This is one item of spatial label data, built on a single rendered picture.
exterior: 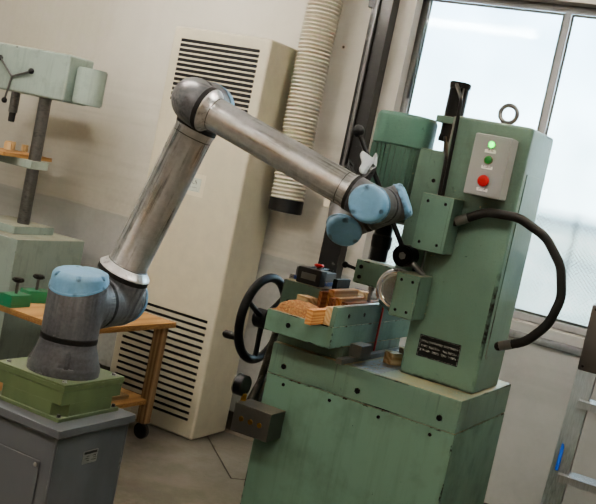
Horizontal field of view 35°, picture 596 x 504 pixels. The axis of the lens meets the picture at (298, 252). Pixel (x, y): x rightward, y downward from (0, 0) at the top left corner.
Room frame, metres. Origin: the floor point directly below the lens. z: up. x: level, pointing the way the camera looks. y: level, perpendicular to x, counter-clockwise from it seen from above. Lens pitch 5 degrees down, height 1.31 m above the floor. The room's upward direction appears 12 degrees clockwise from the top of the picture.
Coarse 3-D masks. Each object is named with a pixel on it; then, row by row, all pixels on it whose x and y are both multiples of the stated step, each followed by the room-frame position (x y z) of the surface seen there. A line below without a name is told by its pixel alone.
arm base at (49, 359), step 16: (48, 336) 2.42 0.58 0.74; (32, 352) 2.44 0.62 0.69; (48, 352) 2.40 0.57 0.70; (64, 352) 2.40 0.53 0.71; (80, 352) 2.42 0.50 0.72; (96, 352) 2.48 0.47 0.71; (32, 368) 2.41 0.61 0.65; (48, 368) 2.39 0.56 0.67; (64, 368) 2.40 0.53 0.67; (80, 368) 2.41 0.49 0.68; (96, 368) 2.46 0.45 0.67
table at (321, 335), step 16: (272, 320) 2.60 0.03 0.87; (288, 320) 2.58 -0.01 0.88; (304, 320) 2.56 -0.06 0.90; (400, 320) 2.92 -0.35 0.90; (288, 336) 2.58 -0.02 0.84; (304, 336) 2.55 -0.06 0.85; (320, 336) 2.53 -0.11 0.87; (336, 336) 2.54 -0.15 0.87; (352, 336) 2.63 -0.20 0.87; (368, 336) 2.73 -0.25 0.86; (384, 336) 2.83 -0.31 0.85; (400, 336) 2.94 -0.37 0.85
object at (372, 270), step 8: (360, 264) 2.78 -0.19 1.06; (368, 264) 2.77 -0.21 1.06; (376, 264) 2.76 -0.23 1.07; (384, 264) 2.78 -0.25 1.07; (360, 272) 2.78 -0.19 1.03; (368, 272) 2.76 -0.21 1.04; (376, 272) 2.75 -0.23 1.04; (360, 280) 2.77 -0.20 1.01; (368, 280) 2.76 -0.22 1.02; (376, 280) 2.75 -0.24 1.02; (368, 288) 2.79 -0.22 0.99
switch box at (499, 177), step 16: (480, 144) 2.50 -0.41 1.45; (496, 144) 2.48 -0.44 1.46; (512, 144) 2.47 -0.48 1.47; (480, 160) 2.50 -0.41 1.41; (496, 160) 2.48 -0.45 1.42; (512, 160) 2.50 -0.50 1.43; (496, 176) 2.48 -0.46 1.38; (464, 192) 2.51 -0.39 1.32; (480, 192) 2.49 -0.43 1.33; (496, 192) 2.47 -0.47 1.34
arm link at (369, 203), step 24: (192, 96) 2.39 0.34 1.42; (216, 96) 2.41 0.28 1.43; (192, 120) 2.40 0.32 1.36; (216, 120) 2.38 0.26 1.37; (240, 120) 2.37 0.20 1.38; (240, 144) 2.37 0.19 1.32; (264, 144) 2.33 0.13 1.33; (288, 144) 2.32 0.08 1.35; (288, 168) 2.32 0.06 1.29; (312, 168) 2.29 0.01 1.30; (336, 168) 2.29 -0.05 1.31; (336, 192) 2.27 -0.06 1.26; (360, 192) 2.23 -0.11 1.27; (384, 192) 2.24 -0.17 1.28; (360, 216) 2.23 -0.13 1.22; (384, 216) 2.25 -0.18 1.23
